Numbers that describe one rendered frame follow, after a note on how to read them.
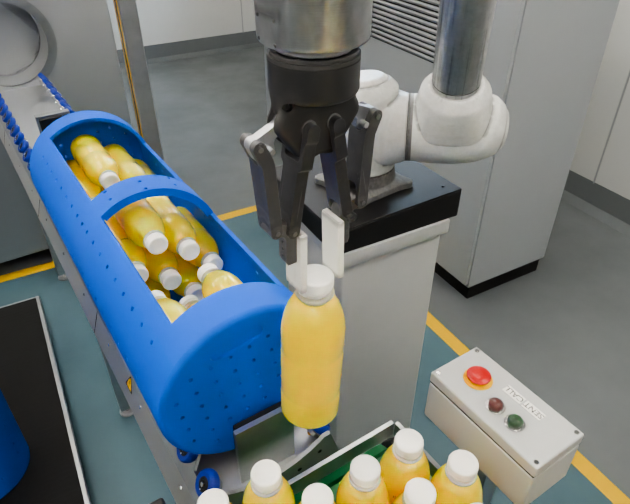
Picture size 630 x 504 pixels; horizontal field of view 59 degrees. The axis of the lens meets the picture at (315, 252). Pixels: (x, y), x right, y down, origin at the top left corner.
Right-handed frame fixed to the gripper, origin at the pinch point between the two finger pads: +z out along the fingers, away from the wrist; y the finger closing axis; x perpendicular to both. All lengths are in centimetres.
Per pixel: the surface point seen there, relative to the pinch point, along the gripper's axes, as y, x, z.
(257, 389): 1.0, -14.9, 35.0
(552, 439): -27.4, 16.8, 32.6
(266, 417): 1.7, -11.1, 37.2
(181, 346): 10.6, -16.9, 21.9
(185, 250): -2, -48, 30
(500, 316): -151, -74, 144
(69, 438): 31, -103, 128
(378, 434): -14.5, -3.5, 45.1
